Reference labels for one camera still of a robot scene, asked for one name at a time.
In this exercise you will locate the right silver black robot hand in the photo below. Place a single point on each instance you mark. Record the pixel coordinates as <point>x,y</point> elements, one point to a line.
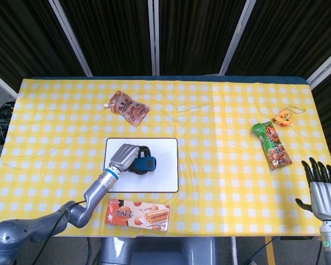
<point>325,198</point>

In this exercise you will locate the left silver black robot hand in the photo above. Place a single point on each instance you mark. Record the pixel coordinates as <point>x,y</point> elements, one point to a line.
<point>122,157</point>

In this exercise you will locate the blue black handheld device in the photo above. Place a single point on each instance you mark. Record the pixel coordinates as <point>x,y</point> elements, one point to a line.
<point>146,164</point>

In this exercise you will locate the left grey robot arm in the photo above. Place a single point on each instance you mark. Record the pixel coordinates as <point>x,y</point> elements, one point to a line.
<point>99,187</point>

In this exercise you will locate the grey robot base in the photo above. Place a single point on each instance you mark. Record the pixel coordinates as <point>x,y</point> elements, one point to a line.
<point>154,251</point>

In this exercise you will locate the white rectangular mat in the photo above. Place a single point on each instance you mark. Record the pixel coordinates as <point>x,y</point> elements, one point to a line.
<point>165,176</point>

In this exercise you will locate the brown spout pouch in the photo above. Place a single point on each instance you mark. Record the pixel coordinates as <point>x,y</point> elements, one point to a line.
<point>129,109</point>

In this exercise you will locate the orange egg roll box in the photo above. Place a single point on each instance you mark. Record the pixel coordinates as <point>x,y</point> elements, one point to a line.
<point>121,215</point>

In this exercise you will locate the green peanut snack bag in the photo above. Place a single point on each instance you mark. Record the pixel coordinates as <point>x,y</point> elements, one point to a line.
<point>273,149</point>

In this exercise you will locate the yellow table leg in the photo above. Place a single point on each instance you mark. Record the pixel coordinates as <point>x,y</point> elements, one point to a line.
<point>270,251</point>

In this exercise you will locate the yellow white checkered tablecloth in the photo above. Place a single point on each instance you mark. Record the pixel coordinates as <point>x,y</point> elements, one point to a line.
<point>209,165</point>

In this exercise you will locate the black curtain panel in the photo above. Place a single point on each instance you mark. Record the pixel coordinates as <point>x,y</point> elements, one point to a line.
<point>292,36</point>
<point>24,36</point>
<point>193,36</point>
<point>113,36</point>

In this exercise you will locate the white partition post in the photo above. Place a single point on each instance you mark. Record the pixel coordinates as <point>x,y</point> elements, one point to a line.
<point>235,36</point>
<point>154,38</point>
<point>324,71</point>
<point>1,82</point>
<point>71,38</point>

